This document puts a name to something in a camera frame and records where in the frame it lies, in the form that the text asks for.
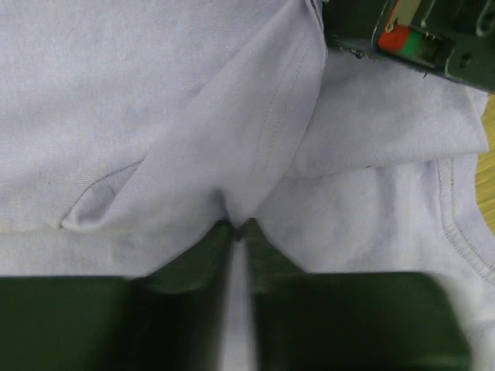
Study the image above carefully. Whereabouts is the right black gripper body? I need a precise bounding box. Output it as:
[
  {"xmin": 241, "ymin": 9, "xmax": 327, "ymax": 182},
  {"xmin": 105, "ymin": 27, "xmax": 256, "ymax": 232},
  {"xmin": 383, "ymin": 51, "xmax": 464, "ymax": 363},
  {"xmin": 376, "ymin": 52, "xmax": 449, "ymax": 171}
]
[{"xmin": 323, "ymin": 0, "xmax": 494, "ymax": 94}]

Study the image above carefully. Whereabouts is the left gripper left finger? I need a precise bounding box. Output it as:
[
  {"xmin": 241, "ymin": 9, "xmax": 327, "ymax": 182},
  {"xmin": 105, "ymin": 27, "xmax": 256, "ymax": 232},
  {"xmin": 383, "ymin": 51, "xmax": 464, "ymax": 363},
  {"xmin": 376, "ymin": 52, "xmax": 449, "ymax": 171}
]
[{"xmin": 1, "ymin": 223, "xmax": 234, "ymax": 370}]

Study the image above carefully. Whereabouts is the purple t shirt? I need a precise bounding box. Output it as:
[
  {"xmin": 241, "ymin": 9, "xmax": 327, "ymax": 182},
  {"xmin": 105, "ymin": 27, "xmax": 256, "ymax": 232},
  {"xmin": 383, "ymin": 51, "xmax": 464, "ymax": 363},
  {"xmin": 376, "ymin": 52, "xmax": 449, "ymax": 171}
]
[{"xmin": 1, "ymin": 1, "xmax": 494, "ymax": 370}]

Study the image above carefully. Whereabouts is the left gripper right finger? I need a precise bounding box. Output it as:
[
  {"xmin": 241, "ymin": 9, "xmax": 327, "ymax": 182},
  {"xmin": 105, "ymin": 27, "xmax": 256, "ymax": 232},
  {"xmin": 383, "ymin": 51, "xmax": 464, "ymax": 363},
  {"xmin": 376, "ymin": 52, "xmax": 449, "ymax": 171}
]
[{"xmin": 241, "ymin": 220, "xmax": 473, "ymax": 370}]

